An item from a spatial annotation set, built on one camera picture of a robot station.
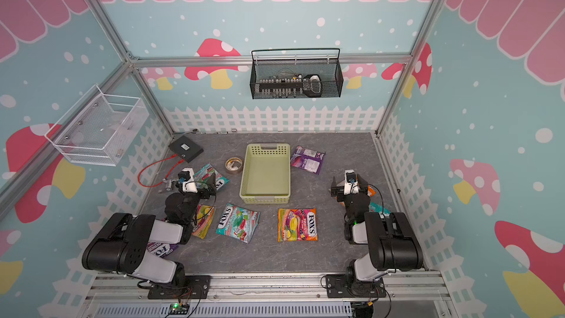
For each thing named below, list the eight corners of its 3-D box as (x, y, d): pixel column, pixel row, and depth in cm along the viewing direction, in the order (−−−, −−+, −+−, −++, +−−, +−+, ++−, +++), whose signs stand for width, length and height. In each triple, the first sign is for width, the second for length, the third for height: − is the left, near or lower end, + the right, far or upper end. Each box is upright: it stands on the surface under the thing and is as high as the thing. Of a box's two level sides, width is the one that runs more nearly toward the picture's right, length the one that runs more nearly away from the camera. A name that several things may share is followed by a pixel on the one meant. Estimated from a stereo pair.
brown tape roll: (224, 173, 107) (223, 170, 105) (227, 159, 112) (226, 157, 110) (241, 173, 107) (240, 170, 105) (243, 159, 112) (242, 157, 111)
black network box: (169, 147, 118) (167, 144, 115) (184, 137, 122) (183, 134, 120) (188, 163, 111) (186, 159, 109) (204, 151, 116) (202, 148, 114)
